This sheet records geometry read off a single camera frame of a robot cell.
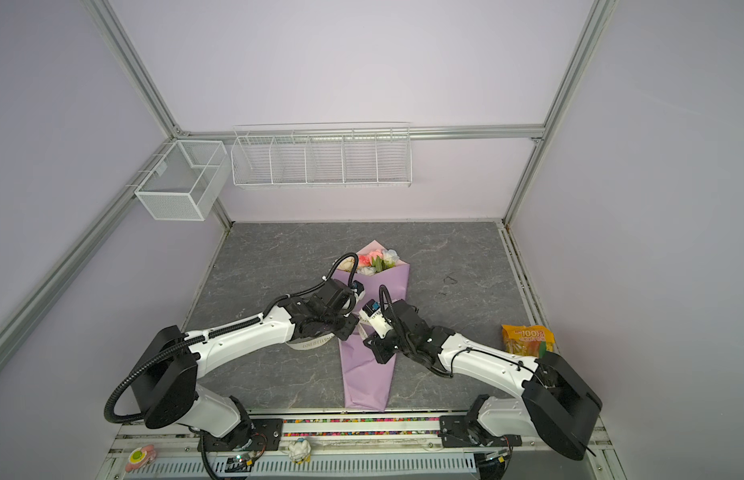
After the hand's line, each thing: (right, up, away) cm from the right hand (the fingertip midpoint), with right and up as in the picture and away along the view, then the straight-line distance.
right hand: (366, 344), depth 80 cm
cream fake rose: (-8, +21, +22) cm, 31 cm away
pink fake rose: (+2, +24, +21) cm, 32 cm away
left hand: (-4, +5, +4) cm, 8 cm away
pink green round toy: (-51, -22, -13) cm, 57 cm away
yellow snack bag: (+45, 0, +4) cm, 45 cm away
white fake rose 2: (-2, +18, +29) cm, 34 cm away
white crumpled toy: (-14, -20, -13) cm, 28 cm away
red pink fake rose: (-2, +22, +24) cm, 32 cm away
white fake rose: (+7, +23, +24) cm, 34 cm away
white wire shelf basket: (-31, +57, +18) cm, 67 cm away
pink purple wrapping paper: (0, -10, +1) cm, 10 cm away
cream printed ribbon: (-14, -1, +5) cm, 15 cm away
